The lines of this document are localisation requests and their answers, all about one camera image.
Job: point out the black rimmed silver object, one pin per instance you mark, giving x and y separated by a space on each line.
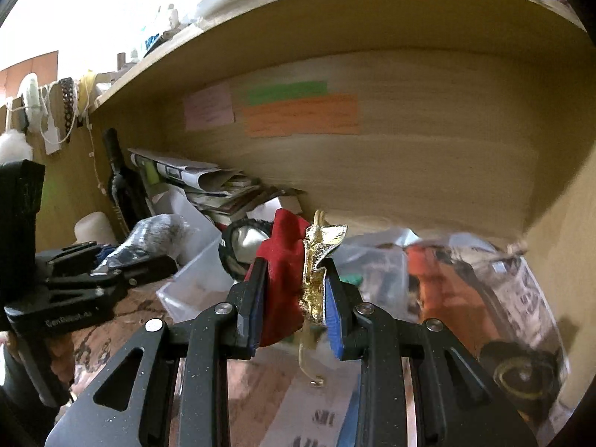
239 244

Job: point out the red pouch with gold trim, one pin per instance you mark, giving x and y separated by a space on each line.
294 295

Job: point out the clear plastic storage box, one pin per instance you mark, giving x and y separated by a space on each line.
198 285

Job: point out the grey fuzzy soft object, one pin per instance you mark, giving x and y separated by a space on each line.
156 236

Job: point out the orange paper note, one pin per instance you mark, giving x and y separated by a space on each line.
329 114

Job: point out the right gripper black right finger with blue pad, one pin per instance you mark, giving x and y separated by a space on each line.
456 402

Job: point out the white mug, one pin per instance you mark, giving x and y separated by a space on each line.
95 227

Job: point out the orange car print poster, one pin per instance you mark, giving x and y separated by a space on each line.
487 296

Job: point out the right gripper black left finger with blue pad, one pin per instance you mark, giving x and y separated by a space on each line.
161 368

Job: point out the green paper note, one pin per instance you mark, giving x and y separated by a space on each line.
282 92

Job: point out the dark wine bottle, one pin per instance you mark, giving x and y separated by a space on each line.
125 187

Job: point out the pink paper note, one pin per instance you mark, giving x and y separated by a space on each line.
208 108

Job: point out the stack of papers and magazines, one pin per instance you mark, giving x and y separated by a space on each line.
198 190

